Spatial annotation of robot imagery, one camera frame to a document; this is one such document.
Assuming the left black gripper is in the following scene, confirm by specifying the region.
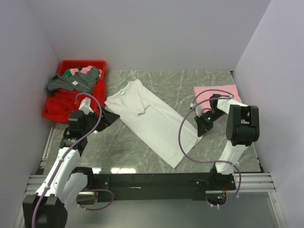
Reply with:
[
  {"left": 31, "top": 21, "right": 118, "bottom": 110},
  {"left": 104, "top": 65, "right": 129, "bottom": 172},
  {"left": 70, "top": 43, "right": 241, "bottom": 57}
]
[{"left": 82, "top": 104, "right": 120, "bottom": 135}]

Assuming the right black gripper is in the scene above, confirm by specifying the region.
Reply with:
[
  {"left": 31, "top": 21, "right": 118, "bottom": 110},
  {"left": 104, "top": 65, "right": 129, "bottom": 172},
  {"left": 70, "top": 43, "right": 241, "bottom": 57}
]
[{"left": 195, "top": 109, "right": 226, "bottom": 137}]

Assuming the white t-shirt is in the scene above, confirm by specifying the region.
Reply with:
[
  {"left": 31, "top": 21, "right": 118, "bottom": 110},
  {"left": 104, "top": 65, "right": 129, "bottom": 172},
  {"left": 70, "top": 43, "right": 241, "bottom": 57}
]
[{"left": 105, "top": 79, "right": 201, "bottom": 168}]

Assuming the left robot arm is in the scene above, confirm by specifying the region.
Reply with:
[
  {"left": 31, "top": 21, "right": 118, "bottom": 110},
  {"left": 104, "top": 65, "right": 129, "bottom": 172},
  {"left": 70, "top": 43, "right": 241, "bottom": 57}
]
[{"left": 22, "top": 109, "right": 120, "bottom": 228}]

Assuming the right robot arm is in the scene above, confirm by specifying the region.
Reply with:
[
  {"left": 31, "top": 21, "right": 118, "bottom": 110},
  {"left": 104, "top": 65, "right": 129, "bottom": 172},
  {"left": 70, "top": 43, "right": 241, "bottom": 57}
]
[{"left": 195, "top": 94, "right": 260, "bottom": 190}]

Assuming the folded pink t-shirt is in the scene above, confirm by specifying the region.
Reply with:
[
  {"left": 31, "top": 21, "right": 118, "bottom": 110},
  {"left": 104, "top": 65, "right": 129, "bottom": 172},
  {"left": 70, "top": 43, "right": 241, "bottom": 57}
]
[{"left": 190, "top": 84, "right": 246, "bottom": 116}]

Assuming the grey t-shirt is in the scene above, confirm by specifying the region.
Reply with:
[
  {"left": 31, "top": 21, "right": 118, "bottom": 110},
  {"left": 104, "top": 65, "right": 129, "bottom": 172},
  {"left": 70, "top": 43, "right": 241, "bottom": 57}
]
[{"left": 46, "top": 68, "right": 100, "bottom": 94}]

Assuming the red plastic bin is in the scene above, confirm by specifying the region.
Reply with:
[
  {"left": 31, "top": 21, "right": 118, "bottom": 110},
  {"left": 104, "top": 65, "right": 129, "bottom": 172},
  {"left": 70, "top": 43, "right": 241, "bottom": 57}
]
[{"left": 42, "top": 60, "right": 106, "bottom": 123}]

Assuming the pink garment in bin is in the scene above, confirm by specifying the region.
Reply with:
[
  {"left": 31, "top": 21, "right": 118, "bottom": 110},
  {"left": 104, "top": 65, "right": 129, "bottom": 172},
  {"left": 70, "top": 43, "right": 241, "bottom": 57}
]
[{"left": 70, "top": 66, "right": 102, "bottom": 76}]

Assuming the green garment in bin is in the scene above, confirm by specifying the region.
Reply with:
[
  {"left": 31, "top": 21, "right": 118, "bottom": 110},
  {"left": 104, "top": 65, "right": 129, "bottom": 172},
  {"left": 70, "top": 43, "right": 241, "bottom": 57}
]
[{"left": 62, "top": 69, "right": 73, "bottom": 77}]

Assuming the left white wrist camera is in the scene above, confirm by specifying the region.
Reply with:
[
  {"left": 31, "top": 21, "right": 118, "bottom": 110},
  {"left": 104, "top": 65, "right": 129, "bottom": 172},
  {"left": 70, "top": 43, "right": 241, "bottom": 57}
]
[{"left": 78, "top": 97, "right": 94, "bottom": 115}]

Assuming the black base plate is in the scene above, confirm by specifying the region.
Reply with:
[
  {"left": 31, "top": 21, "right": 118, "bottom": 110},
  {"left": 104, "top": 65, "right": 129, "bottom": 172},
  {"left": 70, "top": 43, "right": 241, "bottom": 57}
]
[{"left": 89, "top": 171, "right": 237, "bottom": 200}]

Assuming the aluminium frame rail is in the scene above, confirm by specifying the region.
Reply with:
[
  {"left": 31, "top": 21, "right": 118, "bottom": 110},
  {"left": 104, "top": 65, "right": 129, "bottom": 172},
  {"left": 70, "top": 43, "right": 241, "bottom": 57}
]
[{"left": 25, "top": 123, "right": 287, "bottom": 228}]

